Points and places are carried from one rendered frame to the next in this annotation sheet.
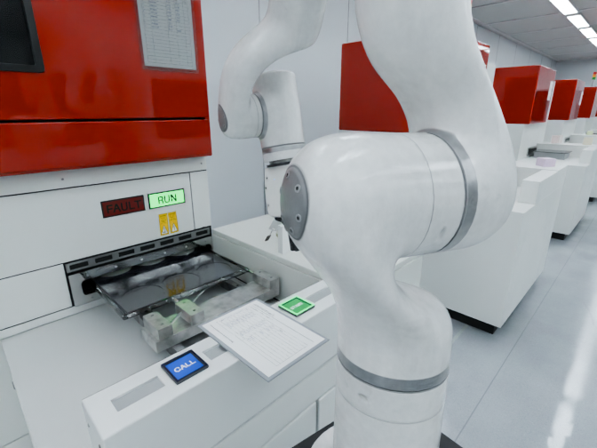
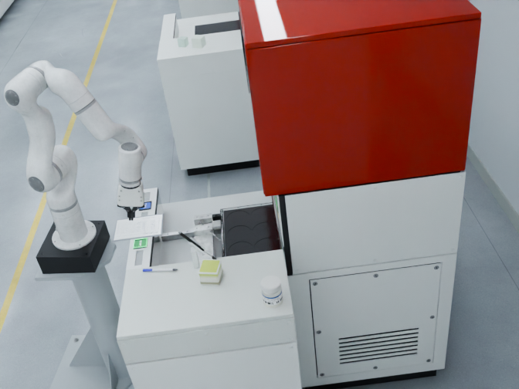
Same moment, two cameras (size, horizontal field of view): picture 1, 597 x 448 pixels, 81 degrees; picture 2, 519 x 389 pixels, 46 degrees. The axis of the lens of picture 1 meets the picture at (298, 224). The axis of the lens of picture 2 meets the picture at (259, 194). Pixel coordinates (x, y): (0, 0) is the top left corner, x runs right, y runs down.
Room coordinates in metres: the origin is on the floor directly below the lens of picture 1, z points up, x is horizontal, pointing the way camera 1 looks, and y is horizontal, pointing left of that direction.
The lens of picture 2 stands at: (2.42, -1.00, 2.54)
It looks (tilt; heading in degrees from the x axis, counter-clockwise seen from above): 36 degrees down; 136
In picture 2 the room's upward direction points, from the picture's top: 8 degrees counter-clockwise
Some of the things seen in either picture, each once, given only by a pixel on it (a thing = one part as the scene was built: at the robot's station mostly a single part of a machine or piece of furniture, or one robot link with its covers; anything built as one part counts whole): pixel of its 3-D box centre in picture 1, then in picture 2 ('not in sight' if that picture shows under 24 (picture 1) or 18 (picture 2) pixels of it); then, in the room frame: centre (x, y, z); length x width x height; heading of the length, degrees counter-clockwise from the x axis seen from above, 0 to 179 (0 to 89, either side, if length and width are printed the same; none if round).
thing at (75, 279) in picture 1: (150, 266); (277, 226); (1.01, 0.46, 0.89); 0.44 x 0.02 x 0.10; 135
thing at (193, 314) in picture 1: (189, 311); (203, 229); (0.75, 0.27, 0.89); 0.08 x 0.03 x 0.03; 45
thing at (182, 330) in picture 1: (218, 309); (204, 246); (0.80, 0.21, 0.87); 0.36 x 0.08 x 0.03; 135
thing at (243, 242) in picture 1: (309, 258); (207, 304); (1.08, -0.04, 0.89); 0.62 x 0.35 x 0.14; 45
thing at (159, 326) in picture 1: (157, 324); (203, 218); (0.69, 0.32, 0.89); 0.08 x 0.03 x 0.03; 45
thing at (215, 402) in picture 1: (251, 363); (146, 237); (0.57, 0.09, 0.89); 0.55 x 0.09 x 0.14; 135
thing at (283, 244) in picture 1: (280, 229); (198, 252); (0.97, 0.05, 1.03); 0.06 x 0.04 x 0.13; 45
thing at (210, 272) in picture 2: not in sight; (211, 272); (1.06, 0.02, 1.00); 0.07 x 0.07 x 0.07; 32
